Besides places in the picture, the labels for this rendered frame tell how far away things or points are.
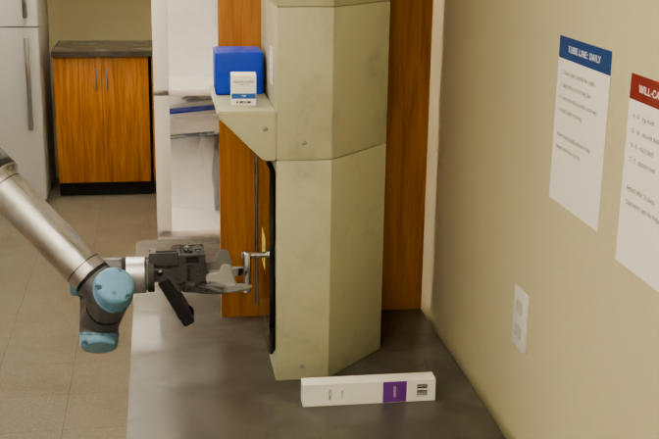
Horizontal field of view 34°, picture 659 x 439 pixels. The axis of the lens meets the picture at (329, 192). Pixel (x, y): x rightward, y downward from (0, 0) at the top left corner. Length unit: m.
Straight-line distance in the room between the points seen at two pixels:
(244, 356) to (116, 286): 0.47
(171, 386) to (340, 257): 0.44
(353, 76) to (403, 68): 0.37
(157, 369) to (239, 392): 0.21
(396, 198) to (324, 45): 0.60
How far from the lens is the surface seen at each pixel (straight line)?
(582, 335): 1.77
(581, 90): 1.73
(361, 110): 2.19
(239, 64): 2.26
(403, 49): 2.50
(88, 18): 7.65
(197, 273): 2.19
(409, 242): 2.60
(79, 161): 7.26
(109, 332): 2.14
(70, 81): 7.16
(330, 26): 2.08
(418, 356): 2.40
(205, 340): 2.47
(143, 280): 2.18
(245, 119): 2.09
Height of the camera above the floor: 1.90
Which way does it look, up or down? 15 degrees down
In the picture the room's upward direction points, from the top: 1 degrees clockwise
